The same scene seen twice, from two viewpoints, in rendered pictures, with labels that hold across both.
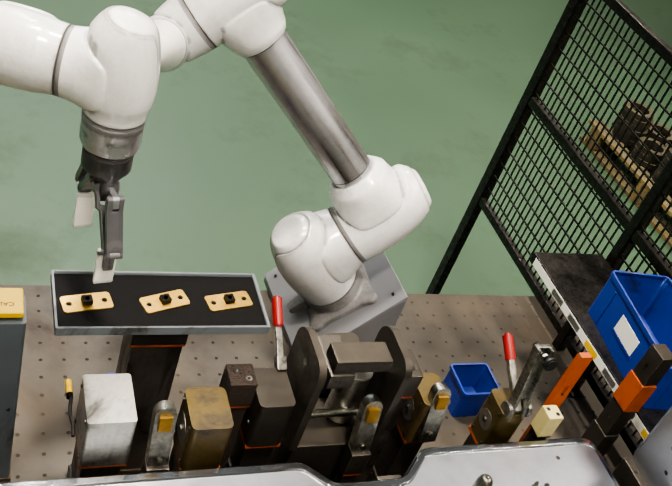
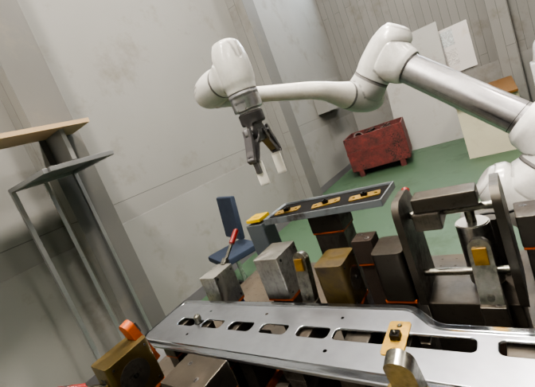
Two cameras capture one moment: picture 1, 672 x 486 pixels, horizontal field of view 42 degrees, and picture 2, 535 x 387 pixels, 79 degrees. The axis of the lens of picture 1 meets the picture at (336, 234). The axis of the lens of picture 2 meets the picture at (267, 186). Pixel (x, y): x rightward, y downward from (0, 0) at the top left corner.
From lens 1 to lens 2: 1.19 m
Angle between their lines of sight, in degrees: 67
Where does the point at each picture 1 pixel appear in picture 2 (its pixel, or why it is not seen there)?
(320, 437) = (460, 298)
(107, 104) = (222, 82)
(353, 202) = (521, 134)
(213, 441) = (333, 280)
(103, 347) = not seen: hidden behind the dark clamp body
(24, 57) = (201, 84)
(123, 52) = (214, 52)
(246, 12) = (380, 53)
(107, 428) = (263, 264)
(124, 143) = (240, 100)
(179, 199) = not seen: outside the picture
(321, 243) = (508, 176)
